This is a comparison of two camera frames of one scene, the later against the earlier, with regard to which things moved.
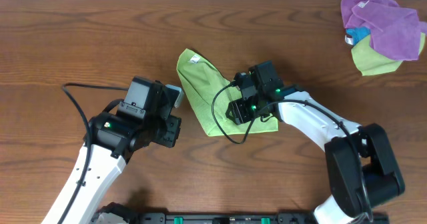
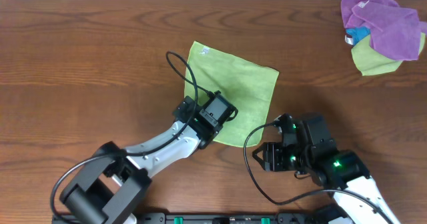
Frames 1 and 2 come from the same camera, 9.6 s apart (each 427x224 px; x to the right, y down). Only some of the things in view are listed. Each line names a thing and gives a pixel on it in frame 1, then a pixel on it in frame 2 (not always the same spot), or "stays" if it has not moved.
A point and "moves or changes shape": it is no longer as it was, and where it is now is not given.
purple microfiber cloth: (395, 31) stays
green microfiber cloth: (202, 78) moves or changes shape
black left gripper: (171, 131) to (207, 131)
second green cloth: (369, 61) stays
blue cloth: (357, 33) stays
